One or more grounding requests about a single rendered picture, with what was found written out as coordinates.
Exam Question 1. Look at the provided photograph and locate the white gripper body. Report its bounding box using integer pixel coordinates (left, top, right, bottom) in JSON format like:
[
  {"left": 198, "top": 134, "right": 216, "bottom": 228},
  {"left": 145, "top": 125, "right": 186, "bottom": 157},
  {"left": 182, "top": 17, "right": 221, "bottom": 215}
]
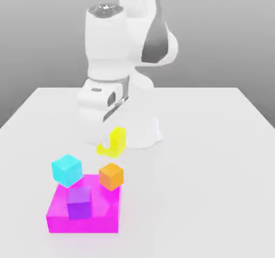
[{"left": 79, "top": 100, "right": 130, "bottom": 146}]

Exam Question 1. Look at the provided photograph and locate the small yellow cube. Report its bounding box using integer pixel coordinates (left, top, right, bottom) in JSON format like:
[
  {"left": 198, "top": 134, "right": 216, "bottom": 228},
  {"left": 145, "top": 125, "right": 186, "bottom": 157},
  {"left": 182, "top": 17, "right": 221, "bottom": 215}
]
[{"left": 96, "top": 127, "right": 127, "bottom": 159}]

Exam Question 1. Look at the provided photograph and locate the small cyan cube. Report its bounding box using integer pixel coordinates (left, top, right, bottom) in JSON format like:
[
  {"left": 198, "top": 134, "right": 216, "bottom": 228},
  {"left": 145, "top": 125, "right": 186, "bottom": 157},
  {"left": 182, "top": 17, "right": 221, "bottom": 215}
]
[{"left": 51, "top": 153, "right": 83, "bottom": 188}]

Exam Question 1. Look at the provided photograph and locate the small orange cube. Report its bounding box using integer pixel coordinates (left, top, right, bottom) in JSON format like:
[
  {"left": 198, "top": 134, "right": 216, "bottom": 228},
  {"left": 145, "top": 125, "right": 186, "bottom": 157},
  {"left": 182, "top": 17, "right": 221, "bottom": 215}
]
[{"left": 98, "top": 162, "right": 125, "bottom": 192}]

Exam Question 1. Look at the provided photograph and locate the small purple cube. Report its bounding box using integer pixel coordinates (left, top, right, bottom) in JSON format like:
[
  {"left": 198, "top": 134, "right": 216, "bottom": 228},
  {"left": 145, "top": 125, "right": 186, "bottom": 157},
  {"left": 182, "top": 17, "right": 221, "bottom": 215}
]
[{"left": 67, "top": 186, "right": 92, "bottom": 220}]

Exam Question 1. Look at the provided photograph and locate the large magenta box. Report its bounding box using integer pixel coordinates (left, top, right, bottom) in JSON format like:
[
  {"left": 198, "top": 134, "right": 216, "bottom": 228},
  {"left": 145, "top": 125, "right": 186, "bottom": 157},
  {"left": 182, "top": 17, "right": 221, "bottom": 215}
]
[{"left": 45, "top": 174, "right": 121, "bottom": 234}]

